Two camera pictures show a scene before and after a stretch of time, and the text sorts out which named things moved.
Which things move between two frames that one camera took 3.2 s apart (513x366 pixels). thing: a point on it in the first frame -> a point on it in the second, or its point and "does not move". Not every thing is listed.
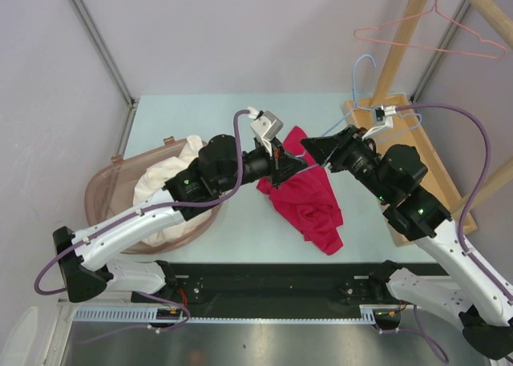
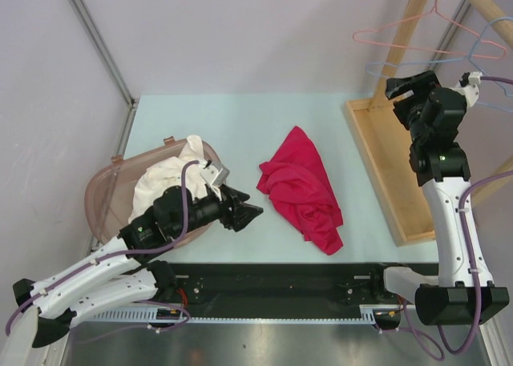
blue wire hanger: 363,109 -> 471,62
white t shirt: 153,182 does not move
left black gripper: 291,165 -> 237,218
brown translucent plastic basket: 112,186 does not move
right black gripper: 323,147 -> 422,86
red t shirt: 307,199 does not move
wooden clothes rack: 381,111 does not move
